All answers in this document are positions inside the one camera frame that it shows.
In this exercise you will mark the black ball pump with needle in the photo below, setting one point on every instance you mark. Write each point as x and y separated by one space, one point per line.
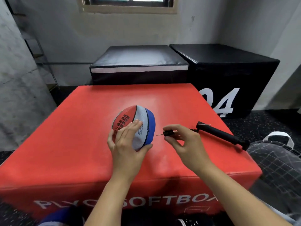
221 135

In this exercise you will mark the window with dark frame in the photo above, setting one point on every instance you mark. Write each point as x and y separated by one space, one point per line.
128 1

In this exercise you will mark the red white blue ball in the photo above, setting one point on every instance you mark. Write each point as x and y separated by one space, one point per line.
143 124

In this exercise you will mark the person's left forearm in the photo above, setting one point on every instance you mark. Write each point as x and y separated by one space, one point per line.
109 202

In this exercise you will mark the person's left little finger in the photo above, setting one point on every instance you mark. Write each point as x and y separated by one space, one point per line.
110 140

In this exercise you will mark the person's right forearm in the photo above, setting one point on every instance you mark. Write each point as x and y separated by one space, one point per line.
237 197

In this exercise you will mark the person's left thumb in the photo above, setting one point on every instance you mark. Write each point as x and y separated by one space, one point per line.
144 148

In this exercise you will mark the person's left middle finger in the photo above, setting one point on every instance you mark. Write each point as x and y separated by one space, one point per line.
130 130

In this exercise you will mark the person's right thumb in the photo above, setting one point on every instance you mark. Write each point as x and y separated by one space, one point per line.
171 142

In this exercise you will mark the low black white-striped plyo box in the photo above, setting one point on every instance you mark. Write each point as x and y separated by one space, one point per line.
138 61

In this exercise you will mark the black shoe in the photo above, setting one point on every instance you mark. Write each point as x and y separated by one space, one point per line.
192 221

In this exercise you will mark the person's right hand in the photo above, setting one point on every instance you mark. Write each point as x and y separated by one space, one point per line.
190 150

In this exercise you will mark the blue cloth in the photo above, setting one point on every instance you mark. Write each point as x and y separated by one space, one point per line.
63 216

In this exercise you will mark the red soft plyo box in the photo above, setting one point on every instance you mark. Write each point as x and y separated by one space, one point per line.
75 138

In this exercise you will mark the tall black plyo box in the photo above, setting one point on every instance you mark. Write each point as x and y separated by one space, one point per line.
225 68

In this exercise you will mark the person's left hand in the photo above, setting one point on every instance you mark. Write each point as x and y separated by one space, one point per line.
125 152

